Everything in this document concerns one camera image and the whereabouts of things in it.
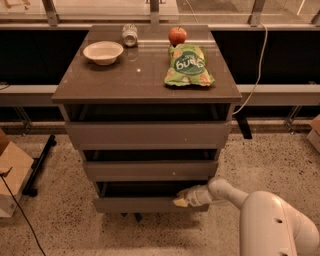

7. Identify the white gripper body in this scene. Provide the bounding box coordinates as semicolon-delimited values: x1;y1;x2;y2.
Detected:
185;185;213;207

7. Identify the grey bottom drawer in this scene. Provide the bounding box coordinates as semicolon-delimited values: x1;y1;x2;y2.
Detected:
93;180;209;213

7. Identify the grey drawer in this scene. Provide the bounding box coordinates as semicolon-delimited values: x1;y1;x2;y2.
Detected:
65;122;230;150
93;180;209;213
83;160;218;181

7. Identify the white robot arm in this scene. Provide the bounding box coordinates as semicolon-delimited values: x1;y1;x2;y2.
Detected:
173;178;319;256

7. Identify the grey middle drawer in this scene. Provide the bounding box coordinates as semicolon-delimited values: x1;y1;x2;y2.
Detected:
83;160;218;181

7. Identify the grey top drawer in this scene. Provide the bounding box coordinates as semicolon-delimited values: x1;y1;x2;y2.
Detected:
65;122;230;150

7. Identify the grey drawer cabinet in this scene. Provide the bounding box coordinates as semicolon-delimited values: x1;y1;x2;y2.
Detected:
51;24;243;201

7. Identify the black cabinet foot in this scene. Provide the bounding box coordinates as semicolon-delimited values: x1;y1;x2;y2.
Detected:
121;213;142;223

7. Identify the black stand leg right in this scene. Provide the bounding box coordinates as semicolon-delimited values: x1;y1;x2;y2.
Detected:
235;109;252;139

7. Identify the black stand leg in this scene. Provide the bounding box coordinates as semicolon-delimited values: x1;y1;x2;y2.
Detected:
235;109;252;139
22;135;57;197

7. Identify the green chip bag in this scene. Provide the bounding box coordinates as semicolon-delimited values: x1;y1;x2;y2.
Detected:
164;44;215;87

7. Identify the cardboard box right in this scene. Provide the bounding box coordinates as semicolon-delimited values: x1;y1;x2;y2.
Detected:
307;114;320;153

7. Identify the cardboard box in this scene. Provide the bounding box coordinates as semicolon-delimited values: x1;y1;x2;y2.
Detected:
0;129;33;217
307;114;320;153

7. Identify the black stand leg left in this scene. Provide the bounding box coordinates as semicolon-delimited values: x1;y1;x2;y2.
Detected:
22;135;57;197

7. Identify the red apple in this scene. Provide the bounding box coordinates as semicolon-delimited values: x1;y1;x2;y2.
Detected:
168;27;187;46

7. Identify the white paper bowl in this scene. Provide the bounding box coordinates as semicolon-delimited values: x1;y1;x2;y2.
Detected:
83;41;123;66

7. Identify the cardboard box left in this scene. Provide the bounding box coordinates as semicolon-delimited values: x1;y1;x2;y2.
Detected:
0;129;33;217

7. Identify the silver soda can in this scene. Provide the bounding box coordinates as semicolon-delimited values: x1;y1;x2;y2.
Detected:
122;24;138;47

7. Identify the white cable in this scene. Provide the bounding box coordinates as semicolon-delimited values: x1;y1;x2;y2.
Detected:
232;23;270;117

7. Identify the black floor cable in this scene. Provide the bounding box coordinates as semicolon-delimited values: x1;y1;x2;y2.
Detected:
0;174;47;256

